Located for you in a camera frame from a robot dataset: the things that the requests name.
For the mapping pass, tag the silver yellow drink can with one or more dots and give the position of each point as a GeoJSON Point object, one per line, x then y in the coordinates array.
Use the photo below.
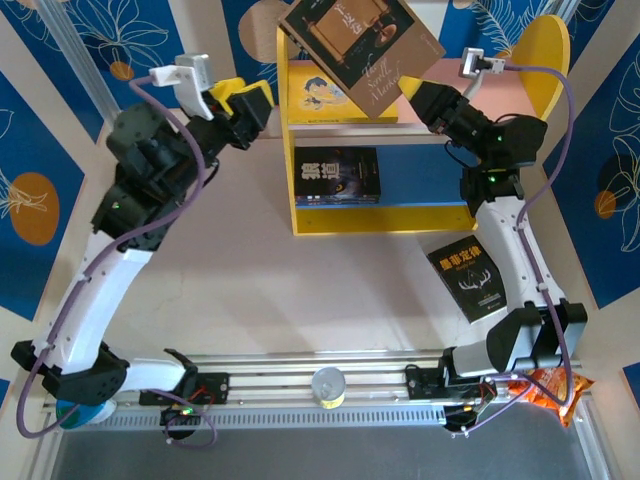
{"type": "Point", "coordinates": [328, 387]}

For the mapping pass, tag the orange snack bag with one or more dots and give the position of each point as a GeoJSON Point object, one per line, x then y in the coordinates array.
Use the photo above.
{"type": "Point", "coordinates": [570, 395]}

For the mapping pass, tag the black book with wolf eye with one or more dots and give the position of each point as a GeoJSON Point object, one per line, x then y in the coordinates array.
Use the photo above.
{"type": "Point", "coordinates": [335, 172]}

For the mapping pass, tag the aluminium mounting rail frame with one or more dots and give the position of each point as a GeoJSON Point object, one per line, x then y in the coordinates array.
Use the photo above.
{"type": "Point", "coordinates": [280, 375]}

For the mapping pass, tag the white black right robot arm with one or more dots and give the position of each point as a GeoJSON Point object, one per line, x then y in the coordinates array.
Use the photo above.
{"type": "Point", "coordinates": [505, 250]}

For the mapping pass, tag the yellow book with cartoon boy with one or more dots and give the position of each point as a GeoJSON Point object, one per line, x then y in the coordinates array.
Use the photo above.
{"type": "Point", "coordinates": [320, 95]}

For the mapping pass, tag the black book with orange title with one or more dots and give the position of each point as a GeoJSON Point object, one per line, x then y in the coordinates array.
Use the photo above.
{"type": "Point", "coordinates": [465, 285]}

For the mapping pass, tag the aluminium frame post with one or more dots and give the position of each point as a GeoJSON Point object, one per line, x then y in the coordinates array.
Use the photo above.
{"type": "Point", "coordinates": [91, 75]}

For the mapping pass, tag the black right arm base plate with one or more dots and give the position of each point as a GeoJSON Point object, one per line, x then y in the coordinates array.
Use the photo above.
{"type": "Point", "coordinates": [417, 385]}

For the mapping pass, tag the yellow pink blue shelf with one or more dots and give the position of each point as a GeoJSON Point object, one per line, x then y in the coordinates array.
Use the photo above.
{"type": "Point", "coordinates": [425, 175]}

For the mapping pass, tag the brown book with scroll picture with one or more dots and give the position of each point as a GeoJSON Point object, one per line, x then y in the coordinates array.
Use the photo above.
{"type": "Point", "coordinates": [360, 50]}

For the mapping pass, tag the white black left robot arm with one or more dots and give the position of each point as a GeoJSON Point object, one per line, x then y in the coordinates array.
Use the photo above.
{"type": "Point", "coordinates": [95, 300]}

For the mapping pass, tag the blue plastic lidded cup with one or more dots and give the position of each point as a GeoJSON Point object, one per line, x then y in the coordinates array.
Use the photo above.
{"type": "Point", "coordinates": [75, 415]}

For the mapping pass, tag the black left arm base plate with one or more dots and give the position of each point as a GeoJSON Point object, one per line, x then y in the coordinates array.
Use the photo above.
{"type": "Point", "coordinates": [215, 387]}

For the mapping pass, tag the small black controller board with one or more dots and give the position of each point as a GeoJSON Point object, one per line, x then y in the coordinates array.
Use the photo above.
{"type": "Point", "coordinates": [180, 417]}
{"type": "Point", "coordinates": [457, 417]}

